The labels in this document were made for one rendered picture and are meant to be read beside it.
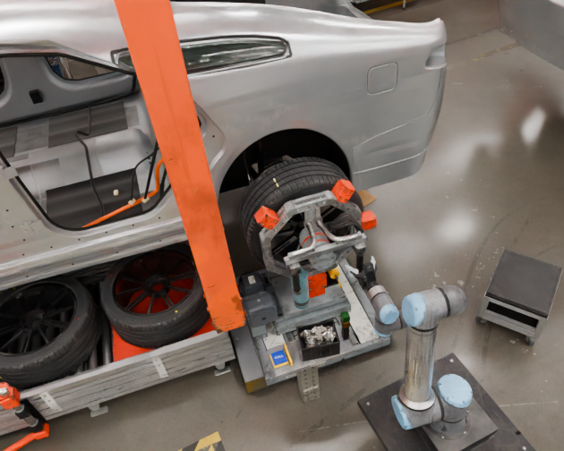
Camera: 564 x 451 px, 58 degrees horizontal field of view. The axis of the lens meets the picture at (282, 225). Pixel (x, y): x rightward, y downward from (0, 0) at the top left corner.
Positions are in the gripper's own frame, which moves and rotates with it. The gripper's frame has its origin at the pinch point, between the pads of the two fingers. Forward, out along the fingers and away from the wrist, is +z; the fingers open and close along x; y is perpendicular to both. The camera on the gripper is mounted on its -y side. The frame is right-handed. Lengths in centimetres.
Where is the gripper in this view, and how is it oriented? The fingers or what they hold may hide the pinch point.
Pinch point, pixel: (358, 259)
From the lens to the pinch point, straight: 260.3
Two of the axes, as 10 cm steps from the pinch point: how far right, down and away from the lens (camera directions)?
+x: 9.5, -2.7, 1.6
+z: -3.1, -6.5, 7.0
